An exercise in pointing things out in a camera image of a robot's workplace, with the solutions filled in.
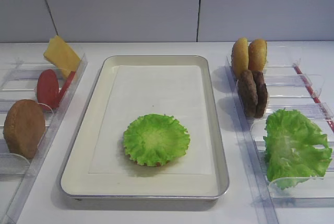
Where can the left clear acrylic rack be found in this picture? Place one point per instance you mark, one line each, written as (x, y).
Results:
(18, 174)

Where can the metal baking tray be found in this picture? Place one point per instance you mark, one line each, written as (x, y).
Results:
(131, 86)

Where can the golden bun half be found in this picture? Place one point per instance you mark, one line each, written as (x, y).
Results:
(239, 57)
(257, 52)

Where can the right golden bun half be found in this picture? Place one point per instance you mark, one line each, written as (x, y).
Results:
(257, 52)

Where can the clear acrylic rack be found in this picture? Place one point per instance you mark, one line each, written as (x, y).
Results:
(291, 199)
(18, 174)

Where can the right clear acrylic rack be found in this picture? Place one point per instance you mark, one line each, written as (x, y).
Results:
(291, 199)

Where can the green lettuce leaf in rack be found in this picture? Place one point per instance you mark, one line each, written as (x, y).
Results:
(296, 148)

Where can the brown bun in left rack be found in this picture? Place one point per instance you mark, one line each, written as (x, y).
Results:
(24, 127)

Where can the red tomato slice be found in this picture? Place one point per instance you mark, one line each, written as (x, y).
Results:
(64, 88)
(48, 90)

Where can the left golden bun half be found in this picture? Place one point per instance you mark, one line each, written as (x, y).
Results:
(239, 57)

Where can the upright red tomato slice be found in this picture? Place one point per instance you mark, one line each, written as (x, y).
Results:
(48, 90)

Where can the rear brown meat patty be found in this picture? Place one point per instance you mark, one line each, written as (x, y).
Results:
(262, 93)

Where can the brown meat patty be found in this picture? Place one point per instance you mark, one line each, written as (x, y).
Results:
(262, 93)
(248, 92)

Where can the yellow cheese slice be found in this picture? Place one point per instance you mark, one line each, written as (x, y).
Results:
(60, 54)

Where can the front brown meat patty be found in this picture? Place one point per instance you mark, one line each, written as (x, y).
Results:
(248, 92)

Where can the green lettuce leaf on tray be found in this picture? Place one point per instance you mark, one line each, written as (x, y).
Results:
(154, 140)

